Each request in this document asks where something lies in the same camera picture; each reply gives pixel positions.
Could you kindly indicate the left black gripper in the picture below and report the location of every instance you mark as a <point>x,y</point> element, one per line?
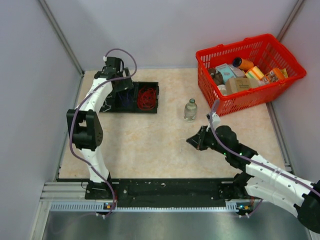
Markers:
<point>126,83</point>

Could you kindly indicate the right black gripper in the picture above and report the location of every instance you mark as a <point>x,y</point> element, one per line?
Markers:
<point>197,140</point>

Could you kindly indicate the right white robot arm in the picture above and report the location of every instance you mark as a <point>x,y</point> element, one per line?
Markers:
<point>261,178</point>

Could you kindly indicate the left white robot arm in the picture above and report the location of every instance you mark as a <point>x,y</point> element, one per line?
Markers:
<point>84,128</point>

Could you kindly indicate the clear glass soda bottle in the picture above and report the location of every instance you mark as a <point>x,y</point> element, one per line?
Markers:
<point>190,110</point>

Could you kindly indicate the black three-compartment tray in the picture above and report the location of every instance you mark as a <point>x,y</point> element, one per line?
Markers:
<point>143,98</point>

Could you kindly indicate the brown cardboard box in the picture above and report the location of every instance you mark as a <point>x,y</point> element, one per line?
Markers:
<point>239,84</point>

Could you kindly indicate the brown round item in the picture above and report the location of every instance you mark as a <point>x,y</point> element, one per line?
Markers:
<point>216,76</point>

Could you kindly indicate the light blue package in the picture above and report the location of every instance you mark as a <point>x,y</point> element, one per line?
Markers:
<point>225,71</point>

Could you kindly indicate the red plastic shopping basket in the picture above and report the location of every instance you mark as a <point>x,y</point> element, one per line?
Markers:
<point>266,52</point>

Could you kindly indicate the yellow sponge pack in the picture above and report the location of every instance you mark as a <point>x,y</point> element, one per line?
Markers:
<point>254,73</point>

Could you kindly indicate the orange bottle with dark cap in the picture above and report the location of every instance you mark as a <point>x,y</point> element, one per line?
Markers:
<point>242,64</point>

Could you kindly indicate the orange snack packet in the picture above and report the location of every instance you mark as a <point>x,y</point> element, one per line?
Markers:
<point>273,76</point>

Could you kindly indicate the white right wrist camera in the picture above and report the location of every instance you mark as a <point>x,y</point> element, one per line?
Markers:
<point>214,120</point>

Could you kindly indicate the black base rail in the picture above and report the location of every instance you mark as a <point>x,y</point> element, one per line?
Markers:
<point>167,192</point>

